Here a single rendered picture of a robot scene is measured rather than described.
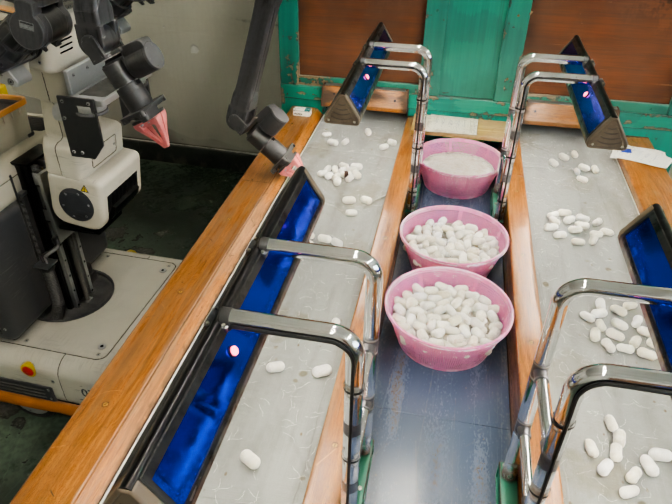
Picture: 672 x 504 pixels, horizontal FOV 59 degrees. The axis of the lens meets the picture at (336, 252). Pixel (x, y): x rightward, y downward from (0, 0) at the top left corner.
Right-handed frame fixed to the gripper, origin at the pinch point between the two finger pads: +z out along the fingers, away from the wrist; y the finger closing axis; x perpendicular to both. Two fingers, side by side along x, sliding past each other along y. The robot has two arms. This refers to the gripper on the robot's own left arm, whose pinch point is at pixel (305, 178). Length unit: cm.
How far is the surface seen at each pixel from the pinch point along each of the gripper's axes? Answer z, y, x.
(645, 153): 75, 38, -65
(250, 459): 10, -93, -9
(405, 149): 19.7, 24.6, -17.3
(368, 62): -10.0, -3.1, -37.9
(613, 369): 20, -100, -65
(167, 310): -11, -63, 9
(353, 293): 18, -46, -13
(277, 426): 13, -85, -9
